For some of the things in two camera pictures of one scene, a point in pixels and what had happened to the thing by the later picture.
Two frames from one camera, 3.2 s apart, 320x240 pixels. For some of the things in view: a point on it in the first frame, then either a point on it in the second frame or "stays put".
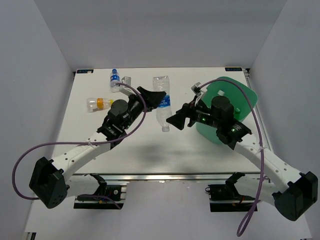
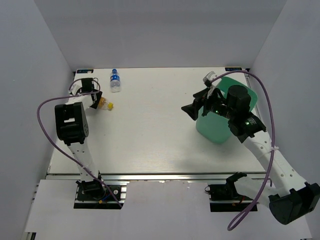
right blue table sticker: x=233 y=69 stays put
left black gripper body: x=136 y=107 -> x=98 y=94
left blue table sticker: x=84 y=71 stays put
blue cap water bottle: x=114 y=78 stays put
